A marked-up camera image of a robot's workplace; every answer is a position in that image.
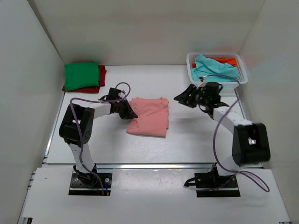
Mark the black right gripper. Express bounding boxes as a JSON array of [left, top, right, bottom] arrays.
[[174, 84, 209, 108]]

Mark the pink t-shirt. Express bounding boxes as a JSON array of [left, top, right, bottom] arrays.
[[127, 97, 169, 138]]

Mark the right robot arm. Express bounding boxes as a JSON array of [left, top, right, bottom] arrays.
[[174, 82, 271, 187]]

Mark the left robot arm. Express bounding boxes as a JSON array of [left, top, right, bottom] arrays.
[[59, 98, 138, 186]]

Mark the teal t-shirt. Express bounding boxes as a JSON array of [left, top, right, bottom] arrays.
[[191, 65, 239, 83]]

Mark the white plastic basket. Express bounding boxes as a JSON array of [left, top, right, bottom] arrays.
[[186, 52, 248, 90]]

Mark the red folded t-shirt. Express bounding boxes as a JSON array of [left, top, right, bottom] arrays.
[[62, 65, 107, 93]]

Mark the orange t-shirt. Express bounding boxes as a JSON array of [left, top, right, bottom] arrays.
[[192, 55, 237, 69]]

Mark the green folded t-shirt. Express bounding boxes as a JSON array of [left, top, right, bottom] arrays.
[[64, 62, 100, 91]]

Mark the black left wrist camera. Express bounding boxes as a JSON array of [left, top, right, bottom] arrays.
[[98, 88, 126, 103]]

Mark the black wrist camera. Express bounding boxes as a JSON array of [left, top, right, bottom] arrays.
[[98, 88, 126, 103], [199, 82, 228, 108]]

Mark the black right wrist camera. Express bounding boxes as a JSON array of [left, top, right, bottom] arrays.
[[199, 82, 228, 108]]

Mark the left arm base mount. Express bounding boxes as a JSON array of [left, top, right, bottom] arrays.
[[68, 165, 113, 196]]

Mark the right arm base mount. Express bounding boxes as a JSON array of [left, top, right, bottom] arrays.
[[184, 165, 241, 198]]

